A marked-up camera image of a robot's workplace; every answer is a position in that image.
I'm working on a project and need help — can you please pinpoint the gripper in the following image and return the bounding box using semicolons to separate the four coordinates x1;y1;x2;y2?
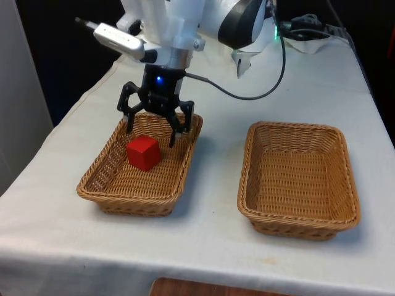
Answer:
116;64;196;149

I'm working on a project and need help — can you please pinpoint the red cube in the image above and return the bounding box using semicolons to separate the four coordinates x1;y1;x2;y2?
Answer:
125;134;162;172

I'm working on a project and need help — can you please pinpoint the wicker basket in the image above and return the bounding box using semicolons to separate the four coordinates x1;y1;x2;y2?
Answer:
236;120;362;242
76;111;204;218

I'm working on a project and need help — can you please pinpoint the pale grey panel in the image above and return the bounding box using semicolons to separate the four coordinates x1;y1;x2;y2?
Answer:
0;0;55;197

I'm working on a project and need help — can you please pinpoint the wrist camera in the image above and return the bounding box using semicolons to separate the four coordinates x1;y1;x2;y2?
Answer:
91;21;159;64

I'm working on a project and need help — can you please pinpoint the black cable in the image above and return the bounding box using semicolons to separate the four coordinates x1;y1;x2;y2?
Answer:
325;0;356;47
184;5;286;101

